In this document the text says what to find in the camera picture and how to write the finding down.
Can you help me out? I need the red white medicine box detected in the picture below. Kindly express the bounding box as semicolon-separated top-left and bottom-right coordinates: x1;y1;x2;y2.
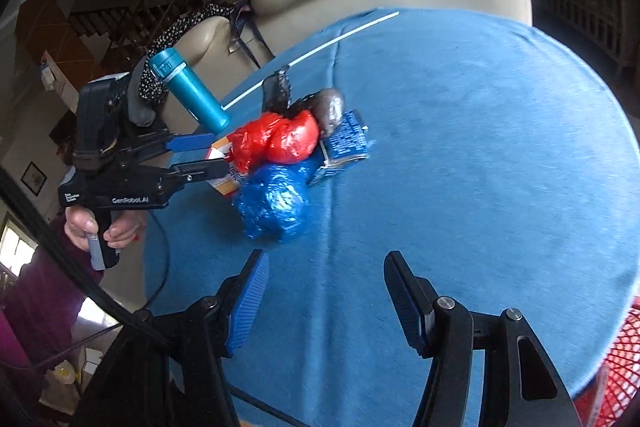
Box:
205;136;245;198

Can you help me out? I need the blue plastic bag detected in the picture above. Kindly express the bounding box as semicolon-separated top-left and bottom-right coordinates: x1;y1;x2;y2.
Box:
232;159;314;241

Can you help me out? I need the red plastic bag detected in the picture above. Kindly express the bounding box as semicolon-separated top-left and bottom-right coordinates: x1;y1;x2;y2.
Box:
228;109;320;173

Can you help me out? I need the grey plastic bag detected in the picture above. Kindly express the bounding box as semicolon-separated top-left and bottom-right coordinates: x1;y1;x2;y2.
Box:
288;88;346;138

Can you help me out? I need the blue toothpaste carton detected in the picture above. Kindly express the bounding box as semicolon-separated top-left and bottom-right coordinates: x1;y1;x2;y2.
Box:
307;110;369;185

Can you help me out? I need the red mesh trash basket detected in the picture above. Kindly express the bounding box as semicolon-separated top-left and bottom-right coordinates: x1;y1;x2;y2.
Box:
574;297;640;427

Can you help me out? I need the person's hand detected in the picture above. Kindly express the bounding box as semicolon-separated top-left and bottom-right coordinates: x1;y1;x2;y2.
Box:
63;206;150;252

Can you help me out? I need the polka dot black garment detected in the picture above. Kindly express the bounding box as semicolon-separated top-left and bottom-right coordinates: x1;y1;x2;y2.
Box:
138;3;233;109

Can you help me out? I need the teal thermos bottle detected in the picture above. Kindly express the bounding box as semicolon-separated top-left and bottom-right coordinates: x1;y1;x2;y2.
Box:
149;48;230;134

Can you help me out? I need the white thin stick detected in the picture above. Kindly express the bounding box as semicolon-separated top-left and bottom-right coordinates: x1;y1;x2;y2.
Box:
222;11;400;110

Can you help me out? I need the framed wall picture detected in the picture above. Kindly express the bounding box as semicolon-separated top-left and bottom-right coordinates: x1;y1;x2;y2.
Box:
21;161;48;197

